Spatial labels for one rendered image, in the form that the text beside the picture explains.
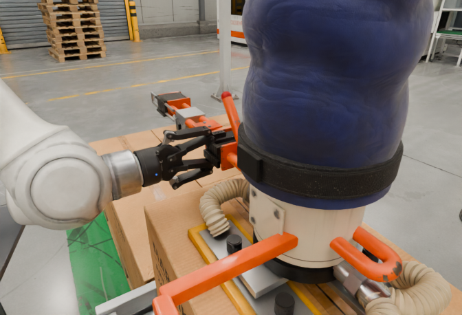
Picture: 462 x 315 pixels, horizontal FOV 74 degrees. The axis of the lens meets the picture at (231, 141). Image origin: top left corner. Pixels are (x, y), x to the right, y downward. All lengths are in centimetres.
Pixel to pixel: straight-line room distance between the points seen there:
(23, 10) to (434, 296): 1019
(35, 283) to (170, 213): 144
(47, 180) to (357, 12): 35
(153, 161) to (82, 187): 24
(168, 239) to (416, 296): 42
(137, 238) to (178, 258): 68
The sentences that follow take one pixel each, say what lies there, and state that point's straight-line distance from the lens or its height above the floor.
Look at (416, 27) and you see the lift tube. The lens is 37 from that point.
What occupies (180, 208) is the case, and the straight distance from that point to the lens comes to 73.
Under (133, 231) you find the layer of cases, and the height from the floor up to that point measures 54.
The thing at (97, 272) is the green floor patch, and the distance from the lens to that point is 199.
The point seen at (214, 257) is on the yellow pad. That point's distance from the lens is 59.
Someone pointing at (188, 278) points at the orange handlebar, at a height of 109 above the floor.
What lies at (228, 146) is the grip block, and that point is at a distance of 64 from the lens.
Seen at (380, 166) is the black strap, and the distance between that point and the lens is 40.
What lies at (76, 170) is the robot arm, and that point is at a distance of 39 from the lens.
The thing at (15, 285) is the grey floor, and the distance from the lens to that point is 213.
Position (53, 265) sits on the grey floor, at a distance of 213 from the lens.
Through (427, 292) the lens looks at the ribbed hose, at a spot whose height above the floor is 104.
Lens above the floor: 139
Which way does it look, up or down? 26 degrees down
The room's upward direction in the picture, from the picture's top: straight up
